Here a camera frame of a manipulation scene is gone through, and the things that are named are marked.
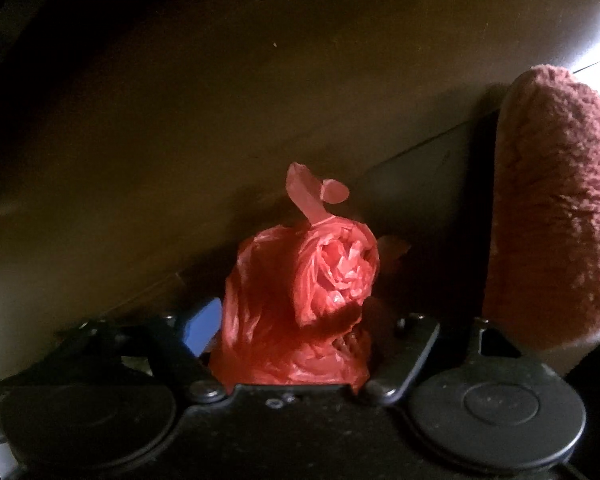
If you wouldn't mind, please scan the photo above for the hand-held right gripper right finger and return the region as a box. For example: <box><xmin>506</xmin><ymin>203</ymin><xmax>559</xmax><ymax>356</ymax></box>
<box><xmin>362</xmin><ymin>312</ymin><xmax>531</xmax><ymax>406</ymax></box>

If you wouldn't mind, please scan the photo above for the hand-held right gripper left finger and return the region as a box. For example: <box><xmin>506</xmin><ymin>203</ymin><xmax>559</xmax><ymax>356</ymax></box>
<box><xmin>55</xmin><ymin>296</ymin><xmax>229</xmax><ymax>406</ymax></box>

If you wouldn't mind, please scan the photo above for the red plastic bag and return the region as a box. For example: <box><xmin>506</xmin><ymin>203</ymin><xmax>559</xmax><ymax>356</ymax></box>
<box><xmin>209</xmin><ymin>161</ymin><xmax>412</xmax><ymax>387</ymax></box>

